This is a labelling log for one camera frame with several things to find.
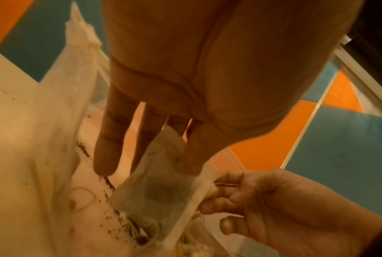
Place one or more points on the person's left hand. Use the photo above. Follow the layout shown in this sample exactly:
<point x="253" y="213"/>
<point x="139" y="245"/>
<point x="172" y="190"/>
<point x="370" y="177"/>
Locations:
<point x="210" y="50"/>

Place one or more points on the person's right hand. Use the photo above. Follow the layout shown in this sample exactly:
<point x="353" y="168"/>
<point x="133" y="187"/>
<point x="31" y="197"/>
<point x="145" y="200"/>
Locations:
<point x="299" y="213"/>

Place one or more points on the pile of paper tea bags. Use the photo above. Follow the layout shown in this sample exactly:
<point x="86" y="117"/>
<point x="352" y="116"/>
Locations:
<point x="194" y="248"/>

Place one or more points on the white square tea bag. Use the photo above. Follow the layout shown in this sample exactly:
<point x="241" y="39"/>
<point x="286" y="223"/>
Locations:
<point x="159" y="190"/>

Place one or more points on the clear plastic bag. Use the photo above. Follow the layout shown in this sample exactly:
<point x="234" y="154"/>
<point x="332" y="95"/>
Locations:
<point x="67" y="100"/>

